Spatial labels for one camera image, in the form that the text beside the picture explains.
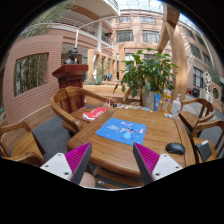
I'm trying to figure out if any dark bust statue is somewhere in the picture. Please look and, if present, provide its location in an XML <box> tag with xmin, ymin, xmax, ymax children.
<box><xmin>65</xmin><ymin>48</ymin><xmax>78</xmax><ymax>64</ymax></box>

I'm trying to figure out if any red and white bag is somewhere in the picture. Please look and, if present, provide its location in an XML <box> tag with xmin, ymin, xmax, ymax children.
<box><xmin>83</xmin><ymin>107</ymin><xmax>107</xmax><ymax>122</ymax></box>

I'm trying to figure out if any dark red wooden pedestal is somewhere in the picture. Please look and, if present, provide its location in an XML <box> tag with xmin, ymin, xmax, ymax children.
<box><xmin>51</xmin><ymin>63</ymin><xmax>90</xmax><ymax>114</ymax></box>

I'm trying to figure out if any black tablet on chair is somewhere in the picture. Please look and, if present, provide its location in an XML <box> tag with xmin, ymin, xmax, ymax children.
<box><xmin>196</xmin><ymin>140</ymin><xmax>212</xmax><ymax>162</ymax></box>

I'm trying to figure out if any white pump sanitizer bottle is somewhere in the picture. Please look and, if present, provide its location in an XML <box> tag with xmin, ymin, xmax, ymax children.
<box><xmin>171</xmin><ymin>94</ymin><xmax>181</xmax><ymax>117</ymax></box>

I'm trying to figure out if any yellow white bottle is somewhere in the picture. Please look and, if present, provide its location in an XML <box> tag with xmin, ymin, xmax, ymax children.
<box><xmin>162</xmin><ymin>89</ymin><xmax>171</xmax><ymax>113</ymax></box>

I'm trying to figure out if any wooden armchair near left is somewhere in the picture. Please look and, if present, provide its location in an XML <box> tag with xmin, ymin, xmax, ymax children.
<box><xmin>0</xmin><ymin>122</ymin><xmax>45</xmax><ymax>167</ymax></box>

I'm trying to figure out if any green potted plant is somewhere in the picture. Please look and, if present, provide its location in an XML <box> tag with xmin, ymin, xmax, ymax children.
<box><xmin>114</xmin><ymin>50</ymin><xmax>179</xmax><ymax>105</ymax></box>

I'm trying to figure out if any blue cartoon mouse pad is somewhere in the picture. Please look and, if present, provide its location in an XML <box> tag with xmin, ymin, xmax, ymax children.
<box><xmin>96</xmin><ymin>118</ymin><xmax>146</xmax><ymax>145</ymax></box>

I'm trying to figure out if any wooden armchair far right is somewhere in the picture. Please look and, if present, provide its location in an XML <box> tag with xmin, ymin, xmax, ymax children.
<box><xmin>179</xmin><ymin>98</ymin><xmax>215</xmax><ymax>132</ymax></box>

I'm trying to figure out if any blue tube bottle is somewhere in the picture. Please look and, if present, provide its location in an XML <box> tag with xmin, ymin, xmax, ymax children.
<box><xmin>154</xmin><ymin>94</ymin><xmax>161</xmax><ymax>112</ymax></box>

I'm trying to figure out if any wooden armchair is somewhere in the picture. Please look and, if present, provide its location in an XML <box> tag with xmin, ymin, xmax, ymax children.
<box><xmin>50</xmin><ymin>86</ymin><xmax>114</xmax><ymax>134</ymax></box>
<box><xmin>190</xmin><ymin>119</ymin><xmax>224</xmax><ymax>164</ymax></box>
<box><xmin>0</xmin><ymin>122</ymin><xmax>45</xmax><ymax>167</ymax></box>
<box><xmin>179</xmin><ymin>98</ymin><xmax>215</xmax><ymax>132</ymax></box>

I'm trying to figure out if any black computer mouse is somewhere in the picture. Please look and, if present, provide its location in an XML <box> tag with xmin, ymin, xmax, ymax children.
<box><xmin>166</xmin><ymin>143</ymin><xmax>185</xmax><ymax>155</ymax></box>

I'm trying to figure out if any wooden armchair near right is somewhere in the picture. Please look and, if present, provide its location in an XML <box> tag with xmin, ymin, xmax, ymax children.
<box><xmin>190</xmin><ymin>119</ymin><xmax>224</xmax><ymax>164</ymax></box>

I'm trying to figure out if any wooden armchair far left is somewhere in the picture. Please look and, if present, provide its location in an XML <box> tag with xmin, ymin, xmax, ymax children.
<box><xmin>50</xmin><ymin>86</ymin><xmax>114</xmax><ymax>134</ymax></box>

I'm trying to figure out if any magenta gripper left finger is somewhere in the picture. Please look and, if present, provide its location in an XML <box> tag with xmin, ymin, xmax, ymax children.
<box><xmin>39</xmin><ymin>142</ymin><xmax>93</xmax><ymax>186</ymax></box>

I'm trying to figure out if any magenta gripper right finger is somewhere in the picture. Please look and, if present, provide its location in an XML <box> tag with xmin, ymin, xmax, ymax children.
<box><xmin>132</xmin><ymin>142</ymin><xmax>184</xmax><ymax>186</ymax></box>

